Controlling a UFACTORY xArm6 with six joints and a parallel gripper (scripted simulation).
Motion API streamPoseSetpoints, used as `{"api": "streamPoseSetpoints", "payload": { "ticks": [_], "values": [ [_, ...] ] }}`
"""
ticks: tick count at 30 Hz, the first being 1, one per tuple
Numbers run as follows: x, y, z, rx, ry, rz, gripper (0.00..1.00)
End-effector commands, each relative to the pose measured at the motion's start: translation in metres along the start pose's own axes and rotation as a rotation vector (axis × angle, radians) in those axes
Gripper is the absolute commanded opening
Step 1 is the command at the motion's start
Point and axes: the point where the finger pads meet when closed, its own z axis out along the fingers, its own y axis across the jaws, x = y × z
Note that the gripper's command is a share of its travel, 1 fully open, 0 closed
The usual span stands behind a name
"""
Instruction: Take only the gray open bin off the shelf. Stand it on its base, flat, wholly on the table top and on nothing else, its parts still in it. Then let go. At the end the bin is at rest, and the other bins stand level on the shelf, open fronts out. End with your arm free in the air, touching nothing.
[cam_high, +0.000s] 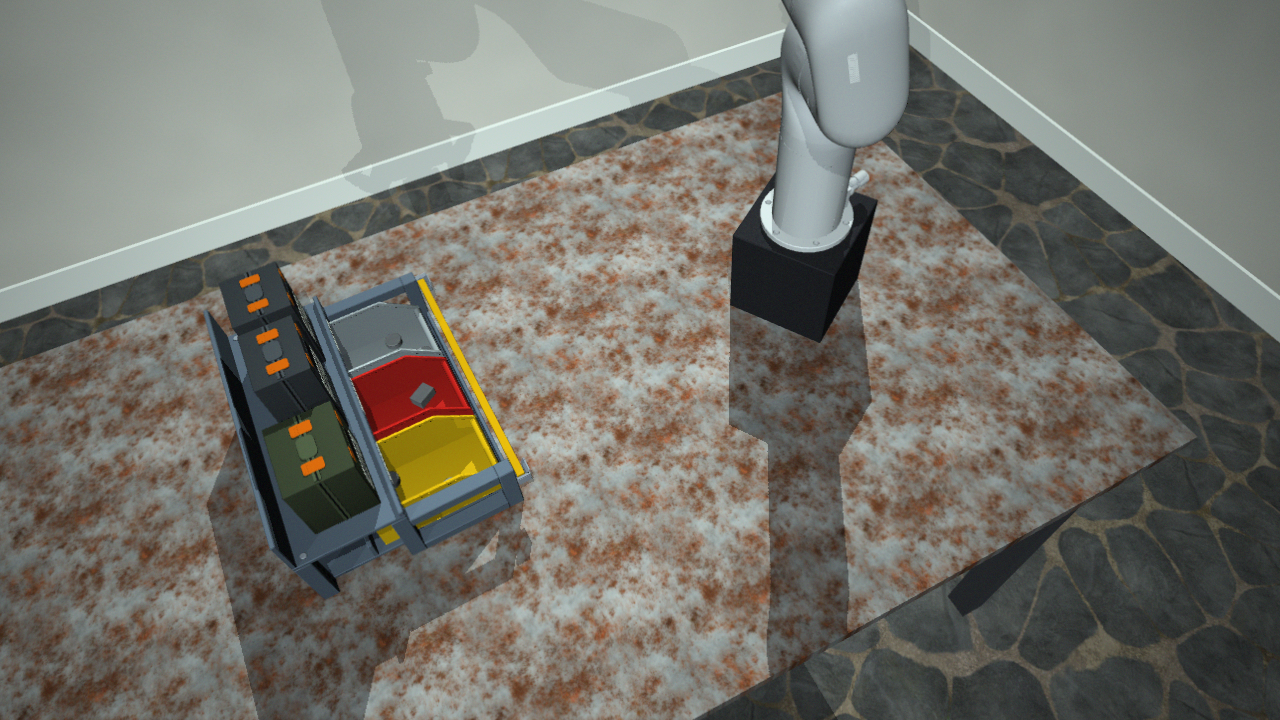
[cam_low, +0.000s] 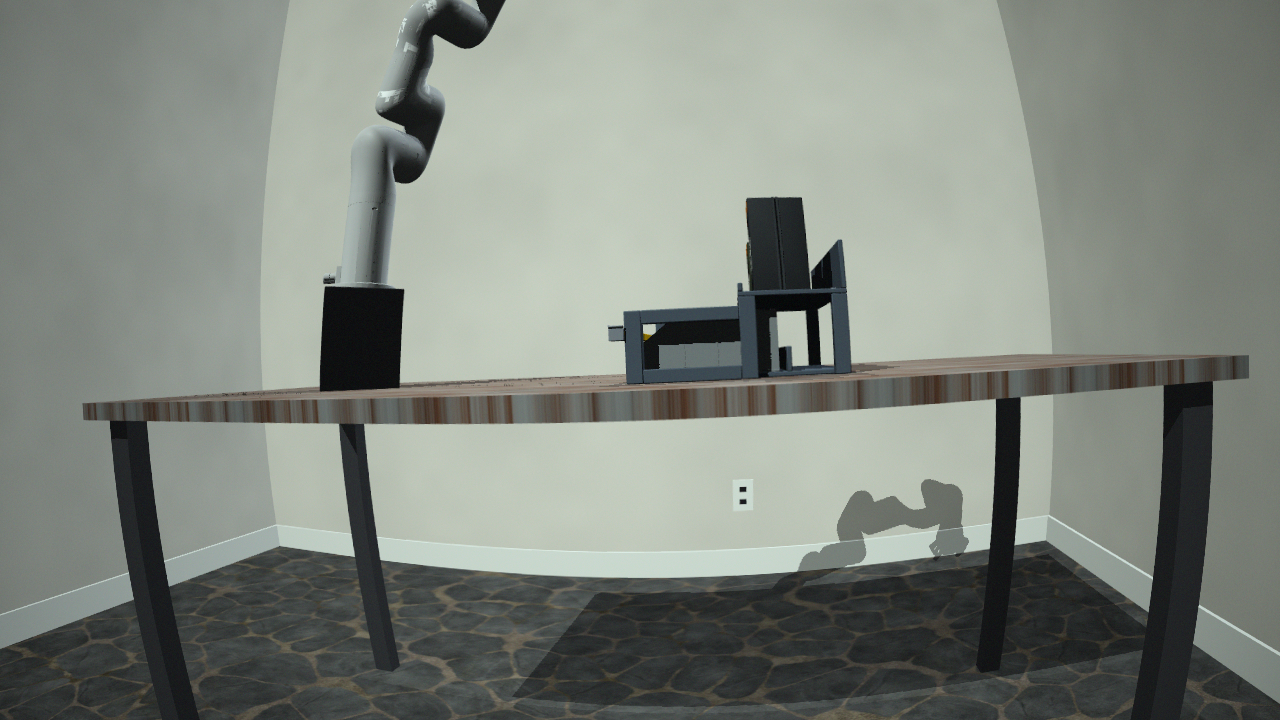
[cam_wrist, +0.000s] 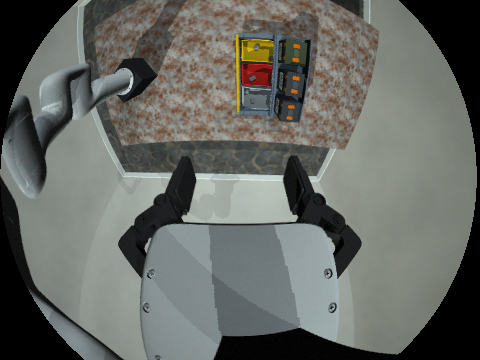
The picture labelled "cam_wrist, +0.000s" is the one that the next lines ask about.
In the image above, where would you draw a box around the olive green case with orange latches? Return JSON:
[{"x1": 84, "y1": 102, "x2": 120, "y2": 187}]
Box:
[{"x1": 278, "y1": 39, "x2": 307, "y2": 67}]

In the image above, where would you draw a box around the red open bin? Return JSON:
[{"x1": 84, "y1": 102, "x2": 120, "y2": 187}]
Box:
[{"x1": 241, "y1": 63, "x2": 272, "y2": 87}]

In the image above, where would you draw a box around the yellow open bin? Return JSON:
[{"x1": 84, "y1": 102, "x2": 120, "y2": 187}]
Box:
[{"x1": 241, "y1": 39, "x2": 274, "y2": 63}]

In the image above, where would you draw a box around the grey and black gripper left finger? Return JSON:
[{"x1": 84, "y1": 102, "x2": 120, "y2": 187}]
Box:
[{"x1": 118, "y1": 156, "x2": 196, "y2": 279}]

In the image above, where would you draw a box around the grey metal bin rack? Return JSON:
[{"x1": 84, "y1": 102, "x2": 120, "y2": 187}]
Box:
[{"x1": 234, "y1": 33, "x2": 312, "y2": 124}]

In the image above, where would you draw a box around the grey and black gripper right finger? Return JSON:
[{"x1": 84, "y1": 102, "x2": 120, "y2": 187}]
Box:
[{"x1": 283, "y1": 156, "x2": 362, "y2": 279}]

